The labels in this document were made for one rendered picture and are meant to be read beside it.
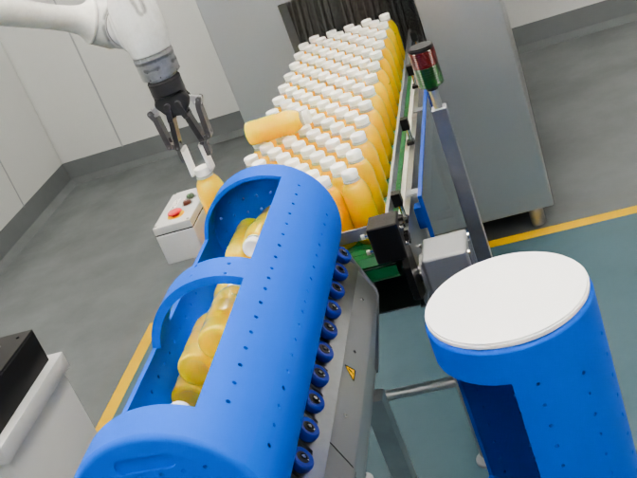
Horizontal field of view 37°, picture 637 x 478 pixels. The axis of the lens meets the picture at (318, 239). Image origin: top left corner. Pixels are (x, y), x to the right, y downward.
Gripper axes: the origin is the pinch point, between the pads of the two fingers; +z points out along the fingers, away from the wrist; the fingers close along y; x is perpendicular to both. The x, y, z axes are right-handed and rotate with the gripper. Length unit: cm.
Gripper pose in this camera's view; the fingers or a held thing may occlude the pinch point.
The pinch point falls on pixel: (197, 158)
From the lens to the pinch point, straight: 216.2
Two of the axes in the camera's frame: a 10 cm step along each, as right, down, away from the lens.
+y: 9.4, -2.4, -2.6
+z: 3.3, 8.5, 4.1
